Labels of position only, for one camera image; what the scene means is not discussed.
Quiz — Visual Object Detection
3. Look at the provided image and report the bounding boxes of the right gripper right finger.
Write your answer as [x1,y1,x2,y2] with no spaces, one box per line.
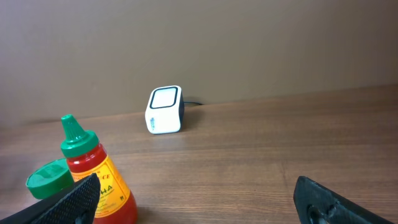
[294,176,392,224]

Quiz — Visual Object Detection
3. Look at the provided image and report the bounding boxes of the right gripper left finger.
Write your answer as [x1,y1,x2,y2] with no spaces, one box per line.
[1,174,101,224]

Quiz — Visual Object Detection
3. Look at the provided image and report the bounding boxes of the clear jar green lid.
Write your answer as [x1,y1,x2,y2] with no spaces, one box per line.
[25,158,74,199]

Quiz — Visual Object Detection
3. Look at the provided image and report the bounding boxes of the red sauce bottle green cap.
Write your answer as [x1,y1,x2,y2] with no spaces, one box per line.
[60,114,137,224]

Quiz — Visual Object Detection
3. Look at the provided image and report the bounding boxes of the white barcode scanner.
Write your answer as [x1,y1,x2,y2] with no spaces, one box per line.
[144,85,185,134]

